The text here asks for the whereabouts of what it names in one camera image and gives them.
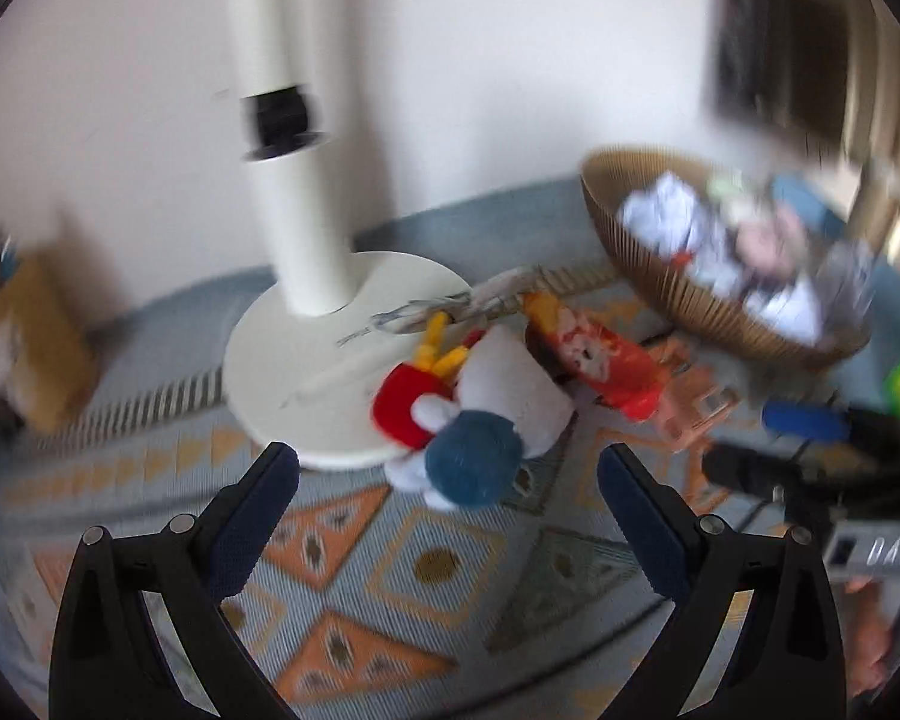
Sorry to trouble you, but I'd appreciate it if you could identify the person's right hand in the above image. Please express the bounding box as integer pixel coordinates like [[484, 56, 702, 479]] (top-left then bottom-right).
[[844, 577, 899, 698]]

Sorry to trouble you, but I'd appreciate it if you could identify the cardboard box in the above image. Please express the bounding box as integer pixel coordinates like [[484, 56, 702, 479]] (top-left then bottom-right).
[[0, 247, 100, 433]]

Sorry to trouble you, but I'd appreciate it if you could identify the round woven basket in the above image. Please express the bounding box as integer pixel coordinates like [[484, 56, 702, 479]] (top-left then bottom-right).
[[579, 148, 875, 371]]

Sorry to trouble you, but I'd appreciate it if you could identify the orange snack packet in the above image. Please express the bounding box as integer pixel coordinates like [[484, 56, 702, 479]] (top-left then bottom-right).
[[521, 292, 665, 422]]

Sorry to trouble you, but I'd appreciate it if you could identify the beige curtain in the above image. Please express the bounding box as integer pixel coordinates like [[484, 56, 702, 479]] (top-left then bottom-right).
[[840, 0, 900, 256]]

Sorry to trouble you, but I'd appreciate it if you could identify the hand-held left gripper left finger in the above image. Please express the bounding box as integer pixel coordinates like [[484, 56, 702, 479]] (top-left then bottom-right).
[[49, 441, 301, 720]]

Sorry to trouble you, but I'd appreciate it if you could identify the white pole stand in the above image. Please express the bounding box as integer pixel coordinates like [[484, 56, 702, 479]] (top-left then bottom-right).
[[221, 0, 481, 470]]

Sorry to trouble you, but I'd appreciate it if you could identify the pile of white packets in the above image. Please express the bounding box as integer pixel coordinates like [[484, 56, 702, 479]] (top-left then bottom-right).
[[619, 171, 871, 343]]

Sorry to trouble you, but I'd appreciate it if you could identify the silver wrapper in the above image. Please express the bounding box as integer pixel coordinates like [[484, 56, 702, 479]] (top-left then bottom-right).
[[371, 266, 538, 335]]

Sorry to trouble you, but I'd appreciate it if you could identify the light blue cloth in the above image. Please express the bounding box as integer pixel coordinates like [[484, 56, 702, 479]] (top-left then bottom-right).
[[769, 174, 841, 237]]

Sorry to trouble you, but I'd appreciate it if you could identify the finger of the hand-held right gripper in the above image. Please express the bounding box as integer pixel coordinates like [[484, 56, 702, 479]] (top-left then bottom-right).
[[761, 401, 900, 466], [701, 441, 833, 500]]

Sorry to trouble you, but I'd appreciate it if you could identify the white blue plush toy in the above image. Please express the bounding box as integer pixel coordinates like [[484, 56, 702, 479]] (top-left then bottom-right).
[[371, 311, 575, 515]]

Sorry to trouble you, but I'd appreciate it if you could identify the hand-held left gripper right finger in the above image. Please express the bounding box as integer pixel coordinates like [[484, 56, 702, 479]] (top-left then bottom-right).
[[598, 442, 846, 720]]

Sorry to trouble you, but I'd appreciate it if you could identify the pink orange packet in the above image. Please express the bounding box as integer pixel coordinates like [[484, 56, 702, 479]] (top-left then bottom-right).
[[645, 337, 740, 455]]

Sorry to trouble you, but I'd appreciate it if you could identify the patterned rug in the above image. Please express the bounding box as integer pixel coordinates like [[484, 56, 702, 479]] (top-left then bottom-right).
[[0, 262, 900, 720]]

